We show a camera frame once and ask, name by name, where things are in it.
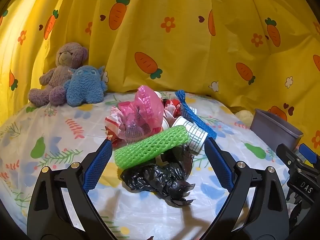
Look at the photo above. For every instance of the blue plush monster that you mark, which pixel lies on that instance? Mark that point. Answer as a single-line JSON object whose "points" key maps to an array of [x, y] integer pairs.
{"points": [[85, 87]]}

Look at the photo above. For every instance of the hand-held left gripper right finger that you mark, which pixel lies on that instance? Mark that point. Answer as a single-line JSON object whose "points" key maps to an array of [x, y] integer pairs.
{"points": [[220, 165]]}

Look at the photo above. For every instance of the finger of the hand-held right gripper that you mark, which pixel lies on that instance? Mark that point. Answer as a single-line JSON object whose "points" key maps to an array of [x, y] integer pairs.
{"points": [[287, 155], [308, 152]]}

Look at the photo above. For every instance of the black plastic bag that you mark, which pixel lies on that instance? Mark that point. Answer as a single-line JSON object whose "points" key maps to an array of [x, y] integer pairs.
{"points": [[155, 177]]}

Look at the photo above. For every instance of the white red striped wrapper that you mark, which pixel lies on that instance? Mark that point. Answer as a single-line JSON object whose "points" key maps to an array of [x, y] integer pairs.
{"points": [[113, 120]]}

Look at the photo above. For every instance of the floral bed sheet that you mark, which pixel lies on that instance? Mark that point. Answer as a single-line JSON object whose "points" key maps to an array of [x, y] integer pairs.
{"points": [[62, 135]]}

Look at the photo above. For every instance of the yellow carrot print curtain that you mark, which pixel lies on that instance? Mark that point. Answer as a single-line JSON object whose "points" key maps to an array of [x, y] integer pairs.
{"points": [[175, 55]]}

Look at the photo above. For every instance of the pink plastic bag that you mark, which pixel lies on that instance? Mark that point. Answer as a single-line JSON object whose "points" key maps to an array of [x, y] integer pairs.
{"points": [[150, 105]]}

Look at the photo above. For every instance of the white wrapper with red text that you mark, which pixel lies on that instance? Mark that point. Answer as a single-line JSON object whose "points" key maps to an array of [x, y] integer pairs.
{"points": [[172, 107]]}

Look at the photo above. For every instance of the pale yellow plush toy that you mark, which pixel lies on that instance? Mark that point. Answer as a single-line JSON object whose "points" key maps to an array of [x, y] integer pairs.
{"points": [[245, 117]]}

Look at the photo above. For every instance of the blue foam net sleeve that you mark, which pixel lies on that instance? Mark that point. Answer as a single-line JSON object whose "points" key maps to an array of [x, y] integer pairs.
{"points": [[192, 116]]}

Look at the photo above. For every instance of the purple teddy bear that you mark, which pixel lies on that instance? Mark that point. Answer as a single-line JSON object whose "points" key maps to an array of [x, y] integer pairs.
{"points": [[66, 55]]}

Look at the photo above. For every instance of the white grid print paper cup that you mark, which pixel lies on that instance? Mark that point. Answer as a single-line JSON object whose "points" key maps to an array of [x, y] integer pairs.
{"points": [[195, 132]]}

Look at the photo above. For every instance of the grey plastic bin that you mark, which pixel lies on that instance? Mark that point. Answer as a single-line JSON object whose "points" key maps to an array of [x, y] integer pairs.
{"points": [[275, 127]]}

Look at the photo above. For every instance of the shiny red wrapper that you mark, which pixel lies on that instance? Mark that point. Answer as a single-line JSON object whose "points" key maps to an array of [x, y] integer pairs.
{"points": [[112, 137]]}

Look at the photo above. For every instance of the green foam net sleeve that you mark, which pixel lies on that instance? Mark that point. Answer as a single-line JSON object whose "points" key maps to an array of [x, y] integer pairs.
{"points": [[150, 145]]}

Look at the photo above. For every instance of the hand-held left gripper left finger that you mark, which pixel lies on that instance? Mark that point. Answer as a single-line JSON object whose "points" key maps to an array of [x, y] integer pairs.
{"points": [[97, 165]]}

